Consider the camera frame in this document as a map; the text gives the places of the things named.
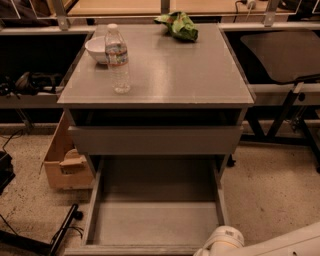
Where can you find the grey top drawer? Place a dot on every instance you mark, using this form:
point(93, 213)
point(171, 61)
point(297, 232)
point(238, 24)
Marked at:
point(96, 140)

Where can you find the black device on floor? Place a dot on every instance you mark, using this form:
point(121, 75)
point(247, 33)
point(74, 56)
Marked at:
point(6, 170)

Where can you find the black headphones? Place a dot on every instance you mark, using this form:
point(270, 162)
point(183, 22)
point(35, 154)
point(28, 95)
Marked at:
point(30, 83)

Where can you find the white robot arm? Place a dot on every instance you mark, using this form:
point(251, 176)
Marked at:
point(228, 241)

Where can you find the black chair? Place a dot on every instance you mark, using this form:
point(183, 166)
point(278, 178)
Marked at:
point(283, 69)

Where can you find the white bowl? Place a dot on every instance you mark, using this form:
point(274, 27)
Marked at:
point(96, 49)

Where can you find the grey drawer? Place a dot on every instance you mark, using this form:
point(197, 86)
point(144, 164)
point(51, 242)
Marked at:
point(149, 206)
point(96, 140)

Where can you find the grey drawer cabinet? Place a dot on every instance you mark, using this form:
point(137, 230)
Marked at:
point(172, 84)

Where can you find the clear plastic water bottle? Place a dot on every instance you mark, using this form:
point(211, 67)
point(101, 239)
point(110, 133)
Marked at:
point(117, 59)

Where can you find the green chip bag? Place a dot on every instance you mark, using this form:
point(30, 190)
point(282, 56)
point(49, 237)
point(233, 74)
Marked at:
point(179, 25)

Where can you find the cardboard box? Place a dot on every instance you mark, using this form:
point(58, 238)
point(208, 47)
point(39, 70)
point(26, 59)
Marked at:
point(64, 166)

